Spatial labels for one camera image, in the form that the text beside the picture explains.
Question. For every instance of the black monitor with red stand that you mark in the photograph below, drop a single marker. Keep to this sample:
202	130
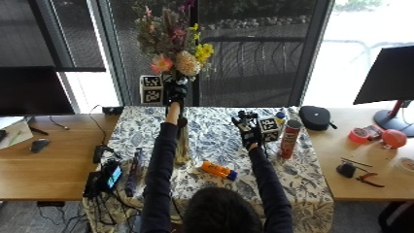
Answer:
387	77

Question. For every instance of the blue floral tablecloth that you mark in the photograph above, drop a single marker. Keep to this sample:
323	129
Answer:
215	145

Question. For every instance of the dark chair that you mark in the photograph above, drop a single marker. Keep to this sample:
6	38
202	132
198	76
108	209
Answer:
398	216

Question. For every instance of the flat black box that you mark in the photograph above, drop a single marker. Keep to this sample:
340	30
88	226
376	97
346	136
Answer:
92	185

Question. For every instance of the orange bottle with blue cap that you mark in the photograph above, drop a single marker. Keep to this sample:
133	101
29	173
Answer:
217	170

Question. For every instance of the black zip pouch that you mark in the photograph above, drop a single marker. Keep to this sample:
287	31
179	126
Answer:
314	117

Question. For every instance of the black pen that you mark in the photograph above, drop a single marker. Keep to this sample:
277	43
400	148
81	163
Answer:
38	131

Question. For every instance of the thin dark stick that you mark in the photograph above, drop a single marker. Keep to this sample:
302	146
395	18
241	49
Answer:
355	162

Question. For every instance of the dark purple packet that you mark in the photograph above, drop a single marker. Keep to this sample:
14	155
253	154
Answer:
134	171

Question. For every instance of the phone with lit screen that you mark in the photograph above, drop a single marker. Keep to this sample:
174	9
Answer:
113	176

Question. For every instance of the red snack tube can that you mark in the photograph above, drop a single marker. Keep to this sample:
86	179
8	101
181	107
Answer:
290	139

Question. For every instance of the black power adapter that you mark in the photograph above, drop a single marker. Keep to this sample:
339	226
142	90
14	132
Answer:
100	153

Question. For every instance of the person's left hand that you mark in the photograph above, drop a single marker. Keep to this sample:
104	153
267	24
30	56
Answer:
175	91

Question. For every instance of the pink tape roll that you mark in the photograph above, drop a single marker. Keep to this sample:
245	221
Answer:
358	136

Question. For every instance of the white marker cube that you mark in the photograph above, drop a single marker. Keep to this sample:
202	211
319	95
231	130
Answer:
269	129
151	90

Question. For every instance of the clear plastic bottle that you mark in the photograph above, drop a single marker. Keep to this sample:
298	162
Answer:
294	113

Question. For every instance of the small red box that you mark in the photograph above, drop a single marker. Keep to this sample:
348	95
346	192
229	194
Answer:
372	131

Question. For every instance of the mixed flower bouquet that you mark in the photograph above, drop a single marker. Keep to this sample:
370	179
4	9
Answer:
175	48

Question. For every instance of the white tape roll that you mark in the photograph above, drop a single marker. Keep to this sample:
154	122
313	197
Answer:
406	165

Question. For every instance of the white paper sheet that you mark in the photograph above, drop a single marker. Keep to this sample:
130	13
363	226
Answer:
14	134

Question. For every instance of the grey window blind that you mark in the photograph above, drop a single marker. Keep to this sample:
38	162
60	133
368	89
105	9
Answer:
46	32

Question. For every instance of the small black device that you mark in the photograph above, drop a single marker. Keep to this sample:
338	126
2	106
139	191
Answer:
112	110

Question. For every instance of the small bottle with blue cap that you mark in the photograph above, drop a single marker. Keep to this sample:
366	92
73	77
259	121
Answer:
281	117

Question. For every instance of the small black object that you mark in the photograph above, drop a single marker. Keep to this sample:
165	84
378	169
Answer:
344	170

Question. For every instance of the black computer mouse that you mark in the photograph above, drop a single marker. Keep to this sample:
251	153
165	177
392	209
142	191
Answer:
38	145

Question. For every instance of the person's right hand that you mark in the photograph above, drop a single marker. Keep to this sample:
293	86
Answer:
249	131

